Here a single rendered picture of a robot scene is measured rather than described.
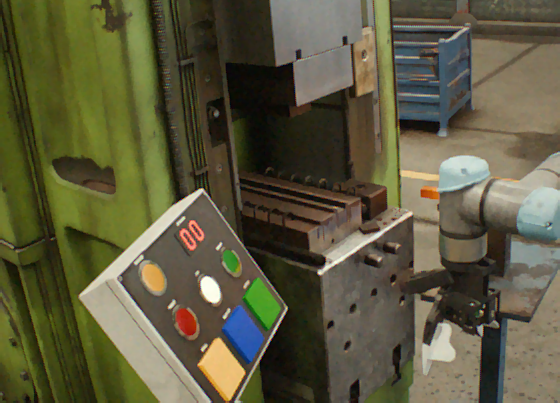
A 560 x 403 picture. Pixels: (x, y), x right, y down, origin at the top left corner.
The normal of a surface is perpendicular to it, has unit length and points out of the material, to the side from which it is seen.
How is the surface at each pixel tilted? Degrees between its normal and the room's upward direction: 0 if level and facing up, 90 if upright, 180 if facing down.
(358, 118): 90
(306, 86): 90
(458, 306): 90
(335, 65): 90
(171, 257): 60
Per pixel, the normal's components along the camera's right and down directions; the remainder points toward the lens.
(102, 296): -0.29, 0.37
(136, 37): 0.74, 0.18
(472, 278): -0.76, 0.30
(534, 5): -0.58, 0.34
